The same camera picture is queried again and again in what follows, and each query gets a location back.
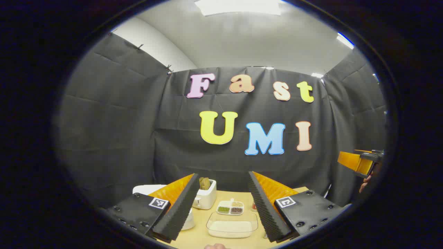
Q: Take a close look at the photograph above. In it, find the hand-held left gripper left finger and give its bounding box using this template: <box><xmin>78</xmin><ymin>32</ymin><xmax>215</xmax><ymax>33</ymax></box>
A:
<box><xmin>106</xmin><ymin>173</ymin><xmax>201</xmax><ymax>243</ymax></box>

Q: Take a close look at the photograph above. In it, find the white toaster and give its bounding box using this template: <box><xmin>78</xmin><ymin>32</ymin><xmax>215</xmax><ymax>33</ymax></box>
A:
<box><xmin>192</xmin><ymin>179</ymin><xmax>217</xmax><ymax>210</ymax></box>

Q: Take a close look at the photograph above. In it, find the large ceiling light panel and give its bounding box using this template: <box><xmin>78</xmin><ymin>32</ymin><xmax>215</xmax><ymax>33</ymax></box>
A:
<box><xmin>194</xmin><ymin>0</ymin><xmax>282</xmax><ymax>16</ymax></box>

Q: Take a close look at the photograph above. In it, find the white divided dish of beans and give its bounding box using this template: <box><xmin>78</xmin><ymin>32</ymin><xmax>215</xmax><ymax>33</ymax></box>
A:
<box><xmin>217</xmin><ymin>199</ymin><xmax>245</xmax><ymax>215</ymax></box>

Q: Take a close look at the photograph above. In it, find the small ceiling light panel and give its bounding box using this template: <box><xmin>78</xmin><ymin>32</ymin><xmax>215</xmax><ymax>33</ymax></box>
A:
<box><xmin>337</xmin><ymin>32</ymin><xmax>355</xmax><ymax>49</ymax></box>

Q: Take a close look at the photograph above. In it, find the clear tray of rice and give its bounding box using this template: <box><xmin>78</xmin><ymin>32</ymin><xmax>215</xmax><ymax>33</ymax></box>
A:
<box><xmin>206</xmin><ymin>211</ymin><xmax>259</xmax><ymax>239</ymax></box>

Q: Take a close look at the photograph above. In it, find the white rice cooker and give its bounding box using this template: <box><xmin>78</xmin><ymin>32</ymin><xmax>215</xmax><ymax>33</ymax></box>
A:
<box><xmin>133</xmin><ymin>184</ymin><xmax>196</xmax><ymax>231</ymax></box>

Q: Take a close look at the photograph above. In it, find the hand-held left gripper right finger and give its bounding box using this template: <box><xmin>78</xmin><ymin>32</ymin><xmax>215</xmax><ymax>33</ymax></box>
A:
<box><xmin>247</xmin><ymin>171</ymin><xmax>346</xmax><ymax>243</ymax></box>

